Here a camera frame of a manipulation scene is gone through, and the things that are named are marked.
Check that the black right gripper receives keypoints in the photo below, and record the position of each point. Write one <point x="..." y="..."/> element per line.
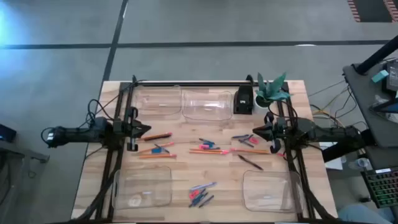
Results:
<point x="273" y="132"/>

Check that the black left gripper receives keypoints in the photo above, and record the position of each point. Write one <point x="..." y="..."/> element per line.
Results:
<point x="132" y="130"/>

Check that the orange pencil pink eraser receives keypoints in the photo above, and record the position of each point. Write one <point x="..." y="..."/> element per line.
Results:
<point x="199" y="150"/>
<point x="248" y="151"/>
<point x="146" y="137"/>
<point x="168" y="144"/>
<point x="146" y="156"/>

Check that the red eraser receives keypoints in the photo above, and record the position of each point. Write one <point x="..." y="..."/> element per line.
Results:
<point x="254" y="140"/>
<point x="194" y="194"/>

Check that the blue pens cluster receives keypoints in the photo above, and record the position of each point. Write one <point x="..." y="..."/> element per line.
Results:
<point x="192" y="203"/>

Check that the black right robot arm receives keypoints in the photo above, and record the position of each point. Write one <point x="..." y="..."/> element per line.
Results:
<point x="326" y="133"/>

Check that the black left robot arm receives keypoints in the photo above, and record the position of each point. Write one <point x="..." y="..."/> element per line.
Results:
<point x="77" y="134"/>

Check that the red clip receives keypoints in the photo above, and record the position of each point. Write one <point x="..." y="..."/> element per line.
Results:
<point x="281" y="154"/>

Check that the clear plastic bin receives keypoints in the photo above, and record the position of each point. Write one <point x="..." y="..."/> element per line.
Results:
<point x="270" y="189"/>
<point x="206" y="105"/>
<point x="155" y="99"/>
<point x="140" y="186"/>

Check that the black box device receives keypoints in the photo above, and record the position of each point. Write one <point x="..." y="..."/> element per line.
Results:
<point x="243" y="101"/>

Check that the green potted plant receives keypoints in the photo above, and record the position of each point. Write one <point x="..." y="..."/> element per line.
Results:
<point x="269" y="90"/>

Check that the white paper sheet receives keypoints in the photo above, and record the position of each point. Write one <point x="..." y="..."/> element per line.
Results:
<point x="334" y="164"/>

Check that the grey pen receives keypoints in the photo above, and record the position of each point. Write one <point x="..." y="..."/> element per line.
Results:
<point x="203" y="186"/>

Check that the black desk beam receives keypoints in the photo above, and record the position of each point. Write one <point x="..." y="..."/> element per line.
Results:
<point x="351" y="144"/>

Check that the clear plastic bottle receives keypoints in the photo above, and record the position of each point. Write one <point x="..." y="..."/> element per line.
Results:
<point x="360" y="163"/>

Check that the grey side desk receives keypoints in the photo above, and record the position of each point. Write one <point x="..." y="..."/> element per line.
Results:
<point x="367" y="102"/>

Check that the dark metal cart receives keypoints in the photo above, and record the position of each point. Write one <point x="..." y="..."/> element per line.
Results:
<point x="18" y="151"/>

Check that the tablet with blue screen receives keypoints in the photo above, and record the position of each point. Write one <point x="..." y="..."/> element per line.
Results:
<point x="388" y="107"/>

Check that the teal box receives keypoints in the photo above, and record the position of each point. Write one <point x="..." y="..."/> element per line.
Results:
<point x="380" y="76"/>

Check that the person's leg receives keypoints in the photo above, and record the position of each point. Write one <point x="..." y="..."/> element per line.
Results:
<point x="363" y="216"/>

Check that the backlit black keyboard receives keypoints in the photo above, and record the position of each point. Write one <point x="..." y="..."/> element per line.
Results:
<point x="384" y="188"/>

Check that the small black box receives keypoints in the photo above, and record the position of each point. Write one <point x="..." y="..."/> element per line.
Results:
<point x="7" y="133"/>

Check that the black pole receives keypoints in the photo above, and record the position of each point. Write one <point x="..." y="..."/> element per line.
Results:
<point x="377" y="56"/>

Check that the black desk device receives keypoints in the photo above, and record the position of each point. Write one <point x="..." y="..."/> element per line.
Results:
<point x="392" y="74"/>

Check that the dark mat striped edges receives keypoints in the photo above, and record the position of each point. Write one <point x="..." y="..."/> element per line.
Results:
<point x="370" y="11"/>

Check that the black aluminium frame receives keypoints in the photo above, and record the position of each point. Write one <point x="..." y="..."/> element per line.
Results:
<point x="192" y="84"/>

